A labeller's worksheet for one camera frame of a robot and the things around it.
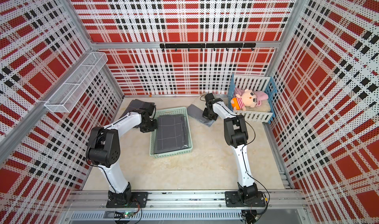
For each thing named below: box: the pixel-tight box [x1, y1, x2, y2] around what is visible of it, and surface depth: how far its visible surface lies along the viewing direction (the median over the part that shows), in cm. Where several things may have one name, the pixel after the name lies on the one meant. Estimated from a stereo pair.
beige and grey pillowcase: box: [187, 104, 215, 128], surface depth 107 cm
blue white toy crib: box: [227, 74, 278, 124], surface depth 106 cm
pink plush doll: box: [230, 87, 269, 111], surface depth 100 cm
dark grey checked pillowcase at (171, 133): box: [153, 113, 190, 155], surface depth 95 cm
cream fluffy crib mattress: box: [244, 98, 271, 112], surface depth 105 cm
